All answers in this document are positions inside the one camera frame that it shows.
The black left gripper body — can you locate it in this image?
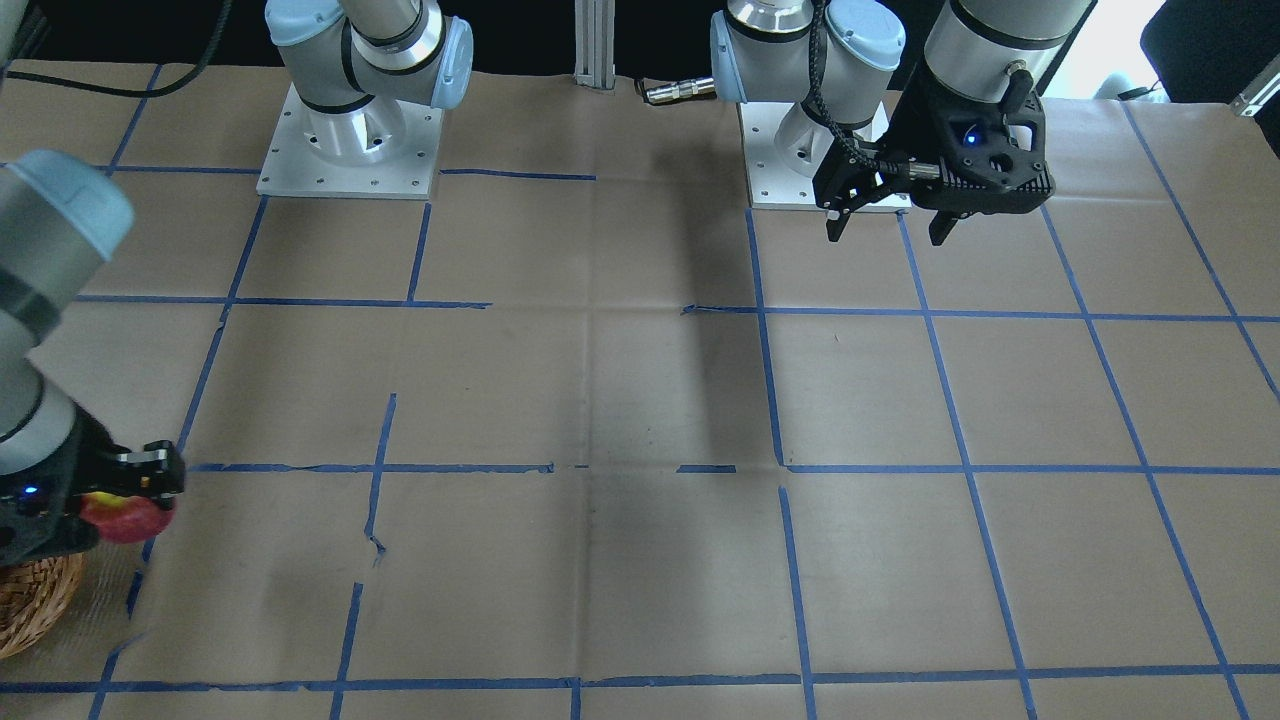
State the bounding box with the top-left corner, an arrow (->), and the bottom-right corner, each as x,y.
879,65 -> 1056,215

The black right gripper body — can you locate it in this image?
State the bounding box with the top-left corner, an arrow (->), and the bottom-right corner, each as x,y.
1,407 -> 125,568

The red yellow apple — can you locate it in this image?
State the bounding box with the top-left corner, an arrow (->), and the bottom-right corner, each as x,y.
78,492 -> 177,544

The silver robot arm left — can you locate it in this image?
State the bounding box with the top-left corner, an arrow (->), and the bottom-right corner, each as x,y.
709,1 -> 1091,246

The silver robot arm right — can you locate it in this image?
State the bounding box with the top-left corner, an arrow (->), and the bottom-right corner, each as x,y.
1,1 -> 475,566

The wicker basket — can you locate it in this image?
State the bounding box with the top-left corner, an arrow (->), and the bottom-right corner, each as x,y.
1,553 -> 86,659

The black braided cable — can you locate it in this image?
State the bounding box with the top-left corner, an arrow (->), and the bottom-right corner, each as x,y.
803,0 -> 943,183

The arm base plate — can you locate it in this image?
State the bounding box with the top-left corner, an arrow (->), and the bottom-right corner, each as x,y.
737,95 -> 913,214
256,88 -> 445,201

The metal cable connector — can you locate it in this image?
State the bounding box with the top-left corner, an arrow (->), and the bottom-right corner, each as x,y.
634,77 -> 716,108

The aluminium frame post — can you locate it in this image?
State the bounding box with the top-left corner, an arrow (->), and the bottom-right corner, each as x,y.
573,0 -> 616,92

